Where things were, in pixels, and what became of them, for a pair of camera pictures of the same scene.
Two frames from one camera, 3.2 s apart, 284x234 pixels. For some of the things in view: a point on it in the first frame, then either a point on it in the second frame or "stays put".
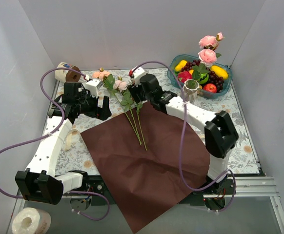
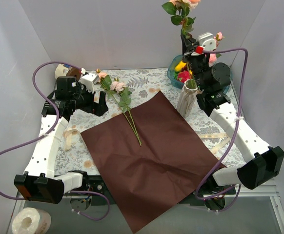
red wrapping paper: (140, 149) stays put
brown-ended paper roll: (66, 75) stays put
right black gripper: (134, 90) → (192, 53)
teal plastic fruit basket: (173, 81) stays put
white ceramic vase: (190, 90) stays put
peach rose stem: (139, 107) → (181, 9)
